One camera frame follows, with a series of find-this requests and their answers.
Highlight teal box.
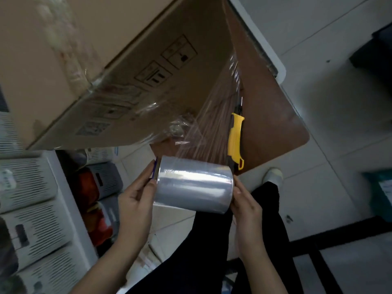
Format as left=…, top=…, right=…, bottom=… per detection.
left=362, top=169, right=392, bottom=223

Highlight large brown cardboard box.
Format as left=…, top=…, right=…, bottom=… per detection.
left=0, top=0, right=243, bottom=151

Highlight red orange bag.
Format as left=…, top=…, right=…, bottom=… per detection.
left=87, top=203, right=114, bottom=247
left=77, top=170, right=99, bottom=208

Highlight person's black trousers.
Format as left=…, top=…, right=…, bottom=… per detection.
left=127, top=180, right=304, bottom=294

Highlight person's right hand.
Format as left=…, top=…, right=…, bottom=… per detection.
left=229, top=176, right=268, bottom=258

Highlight person's right forearm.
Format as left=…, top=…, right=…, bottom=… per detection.
left=238, top=250, right=289, bottom=294

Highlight yellow black utility knife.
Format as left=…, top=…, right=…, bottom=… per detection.
left=226, top=95, right=246, bottom=171

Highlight person's left hand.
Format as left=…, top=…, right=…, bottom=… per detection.
left=118, top=160, right=159, bottom=243

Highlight grey perforated storage basket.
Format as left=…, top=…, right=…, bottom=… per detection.
left=88, top=163, right=124, bottom=200

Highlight person's left forearm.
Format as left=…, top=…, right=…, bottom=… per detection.
left=70, top=238, right=148, bottom=294

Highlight clear stretch film roll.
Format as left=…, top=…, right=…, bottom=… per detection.
left=151, top=53, right=246, bottom=215

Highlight white perforated storage basket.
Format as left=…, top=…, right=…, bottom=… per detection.
left=0, top=197, right=78, bottom=271
left=17, top=243, right=94, bottom=294
left=0, top=150, right=59, bottom=213
left=0, top=111, right=26, bottom=154

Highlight person's white shoe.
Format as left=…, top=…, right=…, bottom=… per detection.
left=262, top=168, right=284, bottom=189

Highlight black metal table frame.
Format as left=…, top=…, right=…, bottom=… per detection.
left=286, top=217, right=392, bottom=294

